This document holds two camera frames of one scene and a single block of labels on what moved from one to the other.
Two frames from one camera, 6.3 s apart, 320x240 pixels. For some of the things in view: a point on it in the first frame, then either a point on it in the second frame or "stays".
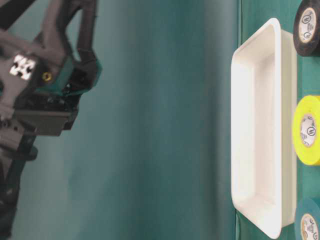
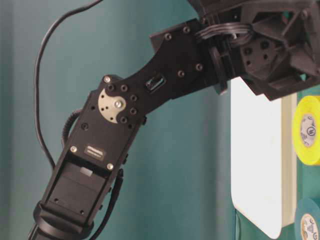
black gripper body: x=38 y=95 → x=275 y=44
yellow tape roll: x=306 y=130 stays
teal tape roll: x=308 y=220 stays
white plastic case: x=264 y=128 stays
